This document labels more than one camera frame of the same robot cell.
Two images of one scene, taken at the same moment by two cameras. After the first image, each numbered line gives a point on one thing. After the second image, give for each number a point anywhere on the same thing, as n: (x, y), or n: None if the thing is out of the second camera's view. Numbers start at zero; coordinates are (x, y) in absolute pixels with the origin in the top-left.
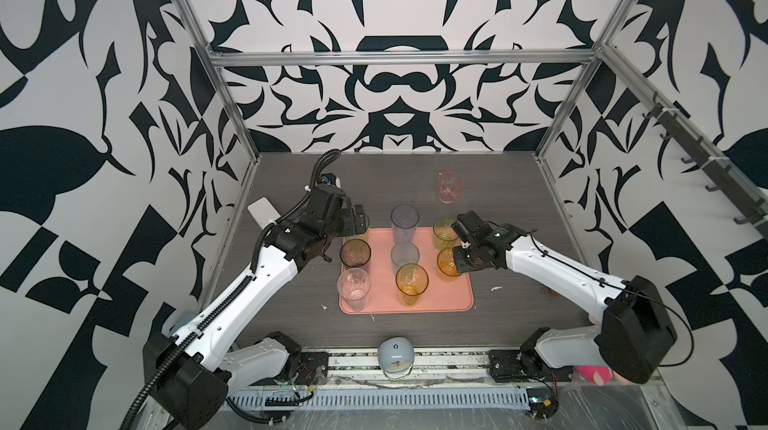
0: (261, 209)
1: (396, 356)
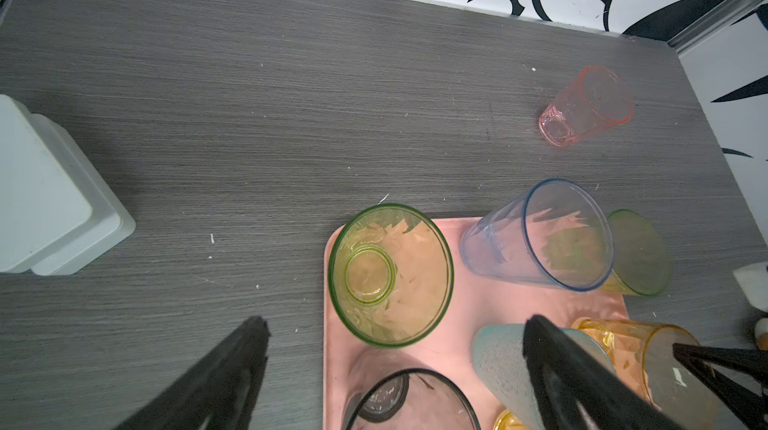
0: (58, 214)
1: None
